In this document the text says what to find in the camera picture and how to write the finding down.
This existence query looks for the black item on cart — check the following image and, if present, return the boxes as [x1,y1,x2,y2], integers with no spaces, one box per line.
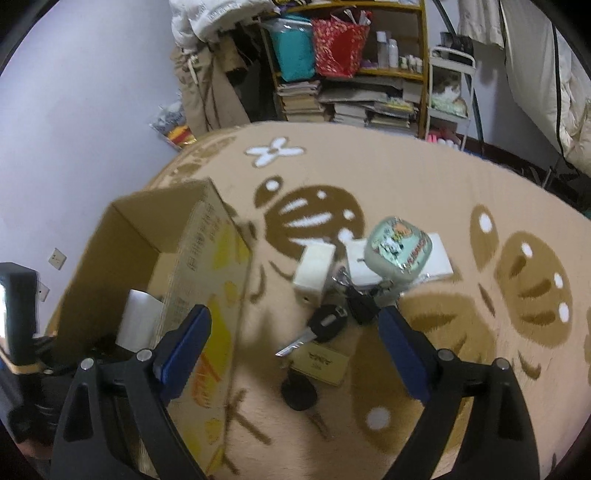
[438,32,474,65]

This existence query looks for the wooden shelf unit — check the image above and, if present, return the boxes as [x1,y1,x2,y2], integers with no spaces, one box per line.
[259,0,430,139]

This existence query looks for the black key fob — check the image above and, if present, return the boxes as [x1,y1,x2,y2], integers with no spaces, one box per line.
[345,285,376,325]

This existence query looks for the black round-head key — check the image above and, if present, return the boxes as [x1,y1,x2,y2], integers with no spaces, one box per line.
[280,373,332,440]

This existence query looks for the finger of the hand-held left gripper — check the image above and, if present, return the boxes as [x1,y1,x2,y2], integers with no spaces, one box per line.
[88,333,139,365]

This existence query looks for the teal bag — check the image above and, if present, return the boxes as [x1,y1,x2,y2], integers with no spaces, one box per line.
[268,14,317,81]

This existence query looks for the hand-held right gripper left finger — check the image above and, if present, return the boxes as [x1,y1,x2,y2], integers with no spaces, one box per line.
[50,304,213,480]

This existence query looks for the cream hanging curtain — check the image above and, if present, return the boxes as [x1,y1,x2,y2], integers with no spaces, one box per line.
[457,0,506,47]

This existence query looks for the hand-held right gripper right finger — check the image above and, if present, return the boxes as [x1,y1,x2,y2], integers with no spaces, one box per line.
[378,305,541,480]

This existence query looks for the red patterned gift bag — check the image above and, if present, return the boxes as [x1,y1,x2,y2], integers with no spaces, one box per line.
[311,11,371,78]

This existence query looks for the white cube adapter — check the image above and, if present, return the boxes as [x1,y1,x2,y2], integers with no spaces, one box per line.
[293,242,337,296]

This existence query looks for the white metal cart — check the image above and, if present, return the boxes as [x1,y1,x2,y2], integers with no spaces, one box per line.
[425,46,476,153]

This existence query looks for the narrow stack of books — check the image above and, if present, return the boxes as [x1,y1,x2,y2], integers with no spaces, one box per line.
[276,80,326,123]

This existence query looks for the beige hanging coat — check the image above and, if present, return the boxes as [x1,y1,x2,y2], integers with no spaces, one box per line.
[171,44,252,134]

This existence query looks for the green and white packets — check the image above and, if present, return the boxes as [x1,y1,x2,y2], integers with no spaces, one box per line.
[431,76,467,116]

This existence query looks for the brass padlock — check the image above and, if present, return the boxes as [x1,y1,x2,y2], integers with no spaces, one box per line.
[291,342,350,387]

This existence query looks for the white puffer jacket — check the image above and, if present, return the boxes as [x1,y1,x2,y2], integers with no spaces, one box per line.
[168,0,278,47]

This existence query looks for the white box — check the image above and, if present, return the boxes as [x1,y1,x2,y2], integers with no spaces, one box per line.
[346,233,455,285]

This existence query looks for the wide stack of books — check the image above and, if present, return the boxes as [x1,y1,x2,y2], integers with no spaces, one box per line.
[318,76,423,136]

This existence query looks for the black car key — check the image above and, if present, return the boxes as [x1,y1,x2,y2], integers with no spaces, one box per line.
[276,304,350,359]

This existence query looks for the cardboard box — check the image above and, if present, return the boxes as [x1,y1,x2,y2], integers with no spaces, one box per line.
[48,178,256,480]

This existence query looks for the white bottles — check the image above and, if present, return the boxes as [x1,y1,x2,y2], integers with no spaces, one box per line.
[375,30,400,69]

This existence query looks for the green cartoon print case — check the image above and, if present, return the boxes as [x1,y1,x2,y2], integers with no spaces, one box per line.
[362,217,433,283]

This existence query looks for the black metal stand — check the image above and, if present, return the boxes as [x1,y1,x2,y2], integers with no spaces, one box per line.
[522,154,591,206]

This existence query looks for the dark hanging clothes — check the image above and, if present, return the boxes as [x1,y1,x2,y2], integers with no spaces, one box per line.
[222,21,278,125]

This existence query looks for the clear bag of plush toys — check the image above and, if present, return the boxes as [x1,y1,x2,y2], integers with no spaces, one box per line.
[148,99,199,151]

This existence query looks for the white charger adapter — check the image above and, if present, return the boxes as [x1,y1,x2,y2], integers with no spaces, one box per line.
[115,288,163,352]

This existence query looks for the beige butterfly pattern rug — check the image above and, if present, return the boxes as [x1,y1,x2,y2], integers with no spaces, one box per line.
[139,120,591,480]

